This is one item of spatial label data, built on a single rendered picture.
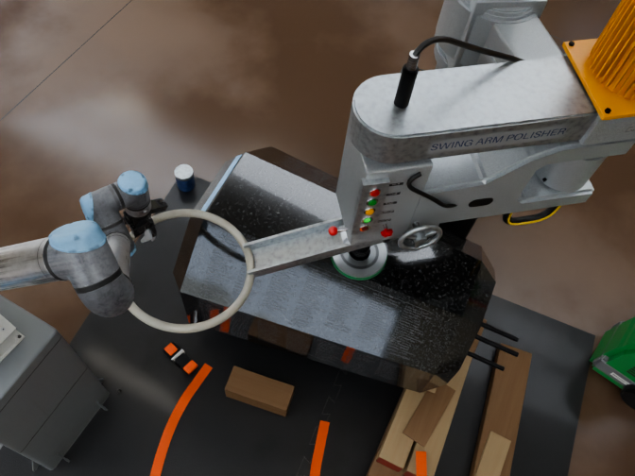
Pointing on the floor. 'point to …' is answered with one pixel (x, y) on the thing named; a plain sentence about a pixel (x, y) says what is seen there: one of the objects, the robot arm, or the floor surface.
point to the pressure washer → (618, 359)
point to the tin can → (184, 176)
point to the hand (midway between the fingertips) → (149, 232)
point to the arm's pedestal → (43, 391)
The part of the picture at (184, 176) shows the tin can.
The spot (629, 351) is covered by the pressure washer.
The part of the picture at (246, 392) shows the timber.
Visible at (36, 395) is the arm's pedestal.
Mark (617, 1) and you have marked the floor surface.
